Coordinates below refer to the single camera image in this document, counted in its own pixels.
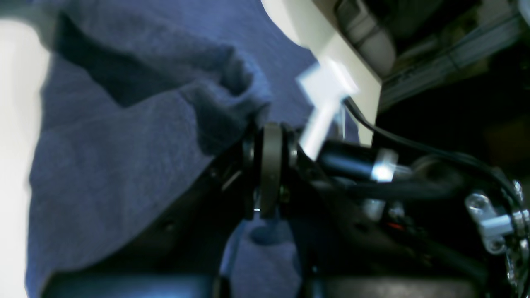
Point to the dark blue t-shirt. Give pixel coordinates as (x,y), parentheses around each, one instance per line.
(141,96)

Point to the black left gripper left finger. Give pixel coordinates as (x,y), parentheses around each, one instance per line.
(186,251)

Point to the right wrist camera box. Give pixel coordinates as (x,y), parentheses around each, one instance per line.
(327,85)

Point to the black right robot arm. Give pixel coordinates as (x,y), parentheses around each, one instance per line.
(458,213)

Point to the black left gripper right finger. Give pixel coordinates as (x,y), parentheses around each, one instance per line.
(347,254)

